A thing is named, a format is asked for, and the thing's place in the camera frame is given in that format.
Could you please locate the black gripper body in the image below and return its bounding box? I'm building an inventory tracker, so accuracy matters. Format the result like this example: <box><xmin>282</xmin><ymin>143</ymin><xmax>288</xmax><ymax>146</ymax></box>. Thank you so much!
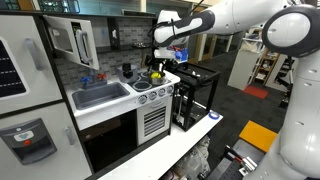
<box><xmin>151</xmin><ymin>58</ymin><xmax>172</xmax><ymax>69</ymax></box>

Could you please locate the yellow artificial fruit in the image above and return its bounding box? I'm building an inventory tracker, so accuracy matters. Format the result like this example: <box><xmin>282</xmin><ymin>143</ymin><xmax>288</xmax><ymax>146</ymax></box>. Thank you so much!
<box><xmin>150</xmin><ymin>71</ymin><xmax>163</xmax><ymax>81</ymax></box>

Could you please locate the white toy microwave door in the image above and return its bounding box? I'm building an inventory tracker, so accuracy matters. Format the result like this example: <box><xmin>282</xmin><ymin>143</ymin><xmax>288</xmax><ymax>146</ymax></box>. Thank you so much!
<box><xmin>43</xmin><ymin>14</ymin><xmax>101</xmax><ymax>71</ymax></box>

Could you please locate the white toy oven door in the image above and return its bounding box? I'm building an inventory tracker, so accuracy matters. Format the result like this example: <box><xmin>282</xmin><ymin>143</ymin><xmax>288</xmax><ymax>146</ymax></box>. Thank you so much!
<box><xmin>136</xmin><ymin>96</ymin><xmax>174</xmax><ymax>146</ymax></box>

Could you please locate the white fridge door with window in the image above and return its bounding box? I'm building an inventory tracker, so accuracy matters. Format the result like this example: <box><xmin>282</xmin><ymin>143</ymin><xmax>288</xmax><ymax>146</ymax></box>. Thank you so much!
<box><xmin>0</xmin><ymin>14</ymin><xmax>64</xmax><ymax>115</ymax></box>

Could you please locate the white fridge door with dispenser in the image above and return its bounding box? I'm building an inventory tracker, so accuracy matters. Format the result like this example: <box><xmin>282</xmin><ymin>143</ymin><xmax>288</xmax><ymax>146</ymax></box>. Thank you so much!
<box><xmin>0</xmin><ymin>101</ymin><xmax>93</xmax><ymax>180</ymax></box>

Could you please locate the silver steel pot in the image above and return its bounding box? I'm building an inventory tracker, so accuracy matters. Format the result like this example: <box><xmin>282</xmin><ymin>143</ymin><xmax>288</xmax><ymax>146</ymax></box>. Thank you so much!
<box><xmin>146</xmin><ymin>69</ymin><xmax>168</xmax><ymax>86</ymax></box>

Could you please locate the round black stove burner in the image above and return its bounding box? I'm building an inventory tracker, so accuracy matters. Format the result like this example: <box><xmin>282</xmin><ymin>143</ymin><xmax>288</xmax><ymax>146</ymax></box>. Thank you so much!
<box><xmin>132</xmin><ymin>80</ymin><xmax>154</xmax><ymax>93</ymax></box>

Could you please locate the gray pot with black knob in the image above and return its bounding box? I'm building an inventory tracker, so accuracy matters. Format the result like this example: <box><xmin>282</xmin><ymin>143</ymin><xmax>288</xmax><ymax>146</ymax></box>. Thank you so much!
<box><xmin>115</xmin><ymin>62</ymin><xmax>140</xmax><ymax>84</ymax></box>

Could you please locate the blue plastic block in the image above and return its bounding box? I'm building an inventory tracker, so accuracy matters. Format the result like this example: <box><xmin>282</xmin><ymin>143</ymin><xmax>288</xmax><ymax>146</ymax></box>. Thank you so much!
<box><xmin>175</xmin><ymin>47</ymin><xmax>190</xmax><ymax>63</ymax></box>

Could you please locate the gray toy faucet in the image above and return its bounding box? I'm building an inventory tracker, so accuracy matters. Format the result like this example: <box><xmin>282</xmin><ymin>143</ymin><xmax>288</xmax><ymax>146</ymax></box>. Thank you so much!
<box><xmin>81</xmin><ymin>66</ymin><xmax>109</xmax><ymax>90</ymax></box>

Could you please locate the gray toy sink basin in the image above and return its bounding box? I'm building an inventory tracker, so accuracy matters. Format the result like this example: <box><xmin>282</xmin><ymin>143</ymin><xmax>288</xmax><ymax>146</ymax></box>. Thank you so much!
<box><xmin>71</xmin><ymin>81</ymin><xmax>131</xmax><ymax>111</ymax></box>

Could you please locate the white toy kitchen unit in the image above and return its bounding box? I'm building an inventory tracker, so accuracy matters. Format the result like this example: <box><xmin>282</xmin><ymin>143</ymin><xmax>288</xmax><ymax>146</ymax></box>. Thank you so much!
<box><xmin>0</xmin><ymin>9</ymin><xmax>183</xmax><ymax>180</ymax></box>

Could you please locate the blue tape roll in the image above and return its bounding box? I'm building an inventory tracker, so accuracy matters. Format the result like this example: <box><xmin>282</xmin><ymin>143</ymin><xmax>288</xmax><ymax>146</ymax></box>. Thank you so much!
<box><xmin>208</xmin><ymin>111</ymin><xmax>221</xmax><ymax>121</ymax></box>

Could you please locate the plain white cabinet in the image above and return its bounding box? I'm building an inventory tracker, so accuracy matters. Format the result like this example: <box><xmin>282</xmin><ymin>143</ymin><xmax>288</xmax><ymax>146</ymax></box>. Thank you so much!
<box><xmin>227</xmin><ymin>49</ymin><xmax>262</xmax><ymax>91</ymax></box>

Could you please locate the red floor mat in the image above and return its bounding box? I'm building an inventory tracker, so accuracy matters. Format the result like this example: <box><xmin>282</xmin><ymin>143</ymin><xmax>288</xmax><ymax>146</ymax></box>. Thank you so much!
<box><xmin>242</xmin><ymin>85</ymin><xmax>270</xmax><ymax>100</ymax></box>

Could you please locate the gray plastic bag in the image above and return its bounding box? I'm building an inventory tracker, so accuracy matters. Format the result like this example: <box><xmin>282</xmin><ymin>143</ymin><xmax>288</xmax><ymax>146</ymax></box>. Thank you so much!
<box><xmin>168</xmin><ymin>134</ymin><xmax>212</xmax><ymax>180</ymax></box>

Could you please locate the wooden open shelf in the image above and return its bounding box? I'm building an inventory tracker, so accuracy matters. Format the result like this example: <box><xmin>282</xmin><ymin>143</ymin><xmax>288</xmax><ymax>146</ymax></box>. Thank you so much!
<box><xmin>251</xmin><ymin>49</ymin><xmax>279</xmax><ymax>86</ymax></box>

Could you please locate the yellow floor pad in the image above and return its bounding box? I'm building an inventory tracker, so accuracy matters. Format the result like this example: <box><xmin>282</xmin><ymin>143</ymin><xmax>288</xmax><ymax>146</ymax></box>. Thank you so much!
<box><xmin>238</xmin><ymin>120</ymin><xmax>278</xmax><ymax>154</ymax></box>

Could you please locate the black padded bench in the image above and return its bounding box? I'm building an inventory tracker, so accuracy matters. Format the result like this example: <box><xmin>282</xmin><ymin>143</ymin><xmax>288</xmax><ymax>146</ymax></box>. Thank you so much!
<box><xmin>275</xmin><ymin>76</ymin><xmax>294</xmax><ymax>109</ymax></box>

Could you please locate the gray toy water dispenser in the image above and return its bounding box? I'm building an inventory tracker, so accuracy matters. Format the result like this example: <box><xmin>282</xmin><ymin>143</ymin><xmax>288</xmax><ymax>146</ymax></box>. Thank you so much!
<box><xmin>0</xmin><ymin>117</ymin><xmax>58</xmax><ymax>166</ymax></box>

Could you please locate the black metal frame box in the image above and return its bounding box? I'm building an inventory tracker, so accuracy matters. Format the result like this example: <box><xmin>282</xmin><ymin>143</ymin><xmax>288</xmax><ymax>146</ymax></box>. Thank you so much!
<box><xmin>171</xmin><ymin>62</ymin><xmax>222</xmax><ymax>132</ymax></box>

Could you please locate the blue tap handle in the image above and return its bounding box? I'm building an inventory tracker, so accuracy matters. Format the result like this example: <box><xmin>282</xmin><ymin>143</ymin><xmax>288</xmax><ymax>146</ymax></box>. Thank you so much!
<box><xmin>79</xmin><ymin>76</ymin><xmax>92</xmax><ymax>85</ymax></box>

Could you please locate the black base plate with clamp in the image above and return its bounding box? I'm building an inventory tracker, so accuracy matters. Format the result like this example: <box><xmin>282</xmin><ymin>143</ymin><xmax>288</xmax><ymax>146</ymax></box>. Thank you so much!
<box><xmin>198</xmin><ymin>144</ymin><xmax>258</xmax><ymax>180</ymax></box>

